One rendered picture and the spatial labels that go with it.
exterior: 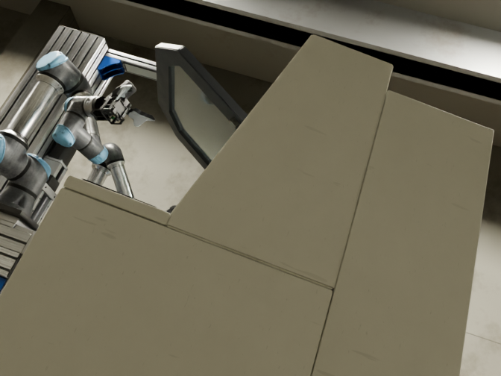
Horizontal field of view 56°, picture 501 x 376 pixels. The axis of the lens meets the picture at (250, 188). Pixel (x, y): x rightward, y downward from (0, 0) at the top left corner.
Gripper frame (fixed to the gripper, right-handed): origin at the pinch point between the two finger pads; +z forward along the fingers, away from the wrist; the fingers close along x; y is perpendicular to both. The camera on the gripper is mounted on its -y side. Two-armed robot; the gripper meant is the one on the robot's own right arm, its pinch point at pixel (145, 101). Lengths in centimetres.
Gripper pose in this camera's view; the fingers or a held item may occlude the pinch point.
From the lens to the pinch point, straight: 163.1
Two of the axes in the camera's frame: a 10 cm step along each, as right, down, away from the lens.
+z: 8.5, 0.8, -5.1
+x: -3.6, -6.2, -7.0
